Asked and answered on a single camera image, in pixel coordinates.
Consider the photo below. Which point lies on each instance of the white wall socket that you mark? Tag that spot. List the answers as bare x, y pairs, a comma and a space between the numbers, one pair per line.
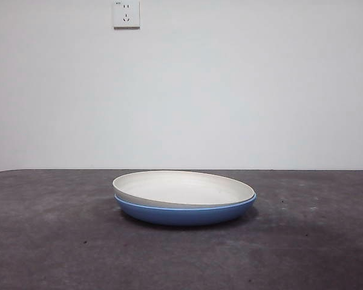
126, 15

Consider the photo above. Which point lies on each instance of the blue round plate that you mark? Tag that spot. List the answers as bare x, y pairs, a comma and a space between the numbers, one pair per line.
181, 215

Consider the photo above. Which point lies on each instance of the white round plate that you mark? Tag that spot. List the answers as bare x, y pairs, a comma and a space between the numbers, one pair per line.
181, 188

